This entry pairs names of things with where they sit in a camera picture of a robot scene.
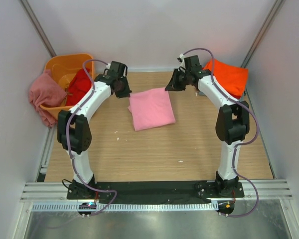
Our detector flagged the dusty pink shirt on basket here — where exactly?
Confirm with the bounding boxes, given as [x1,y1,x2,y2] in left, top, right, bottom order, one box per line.
[28,69,67,127]

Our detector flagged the folded orange t-shirt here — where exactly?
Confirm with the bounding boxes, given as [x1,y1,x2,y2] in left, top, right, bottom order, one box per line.
[214,59,249,99]

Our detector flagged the pink t-shirt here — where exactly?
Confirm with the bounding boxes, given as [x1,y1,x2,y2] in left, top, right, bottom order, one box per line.
[128,88,176,131]

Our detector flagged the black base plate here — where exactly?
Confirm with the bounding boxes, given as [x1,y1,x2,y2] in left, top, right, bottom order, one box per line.
[65,181,245,205]

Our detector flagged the white slotted cable duct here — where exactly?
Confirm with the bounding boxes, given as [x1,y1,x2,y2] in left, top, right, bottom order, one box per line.
[32,201,218,212]

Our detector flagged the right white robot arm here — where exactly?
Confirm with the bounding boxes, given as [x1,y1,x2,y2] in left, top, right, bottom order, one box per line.
[165,54,250,198]

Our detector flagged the orange plastic basket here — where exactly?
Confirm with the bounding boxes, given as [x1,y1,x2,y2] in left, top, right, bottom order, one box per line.
[40,53,95,119]

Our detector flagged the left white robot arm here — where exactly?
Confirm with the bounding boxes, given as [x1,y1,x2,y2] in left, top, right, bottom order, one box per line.
[57,61,132,199]

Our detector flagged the folded grey t-shirt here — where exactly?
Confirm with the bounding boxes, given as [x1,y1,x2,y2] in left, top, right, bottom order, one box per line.
[195,91,247,101]

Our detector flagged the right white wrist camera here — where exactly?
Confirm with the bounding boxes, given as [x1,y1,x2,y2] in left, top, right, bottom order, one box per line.
[177,53,185,69]

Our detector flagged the red shirt in basket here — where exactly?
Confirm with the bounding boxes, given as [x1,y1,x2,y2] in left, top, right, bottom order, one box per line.
[65,69,91,106]

